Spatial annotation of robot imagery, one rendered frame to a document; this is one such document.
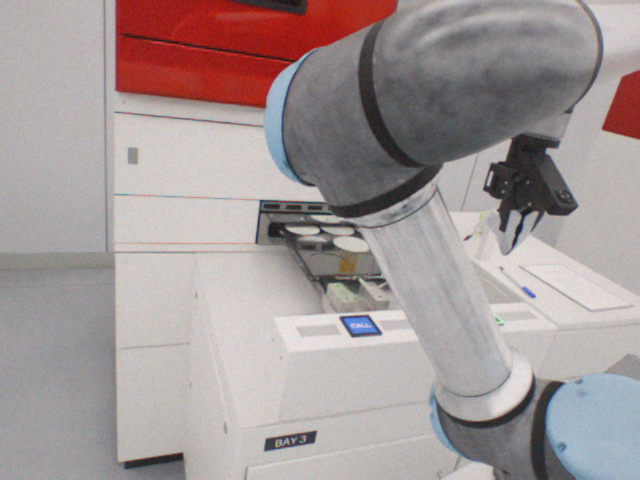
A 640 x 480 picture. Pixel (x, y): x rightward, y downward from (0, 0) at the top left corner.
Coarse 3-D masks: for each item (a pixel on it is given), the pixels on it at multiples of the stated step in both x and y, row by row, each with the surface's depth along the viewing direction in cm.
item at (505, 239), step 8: (496, 216) 82; (512, 216) 78; (520, 216) 78; (488, 224) 84; (496, 224) 82; (512, 224) 78; (496, 232) 82; (512, 232) 79; (504, 240) 80; (512, 240) 80; (504, 248) 81
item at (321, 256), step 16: (320, 224) 137; (304, 240) 124; (320, 240) 126; (304, 256) 114; (320, 256) 116; (336, 256) 118; (352, 256) 119; (368, 256) 121; (320, 272) 108; (336, 272) 109; (352, 272) 111; (368, 272) 112
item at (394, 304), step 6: (354, 294) 105; (390, 294) 108; (324, 300) 102; (360, 300) 103; (390, 300) 105; (396, 300) 106; (324, 306) 101; (330, 306) 98; (360, 306) 100; (366, 306) 101; (390, 306) 103; (396, 306) 103; (330, 312) 98; (336, 312) 96
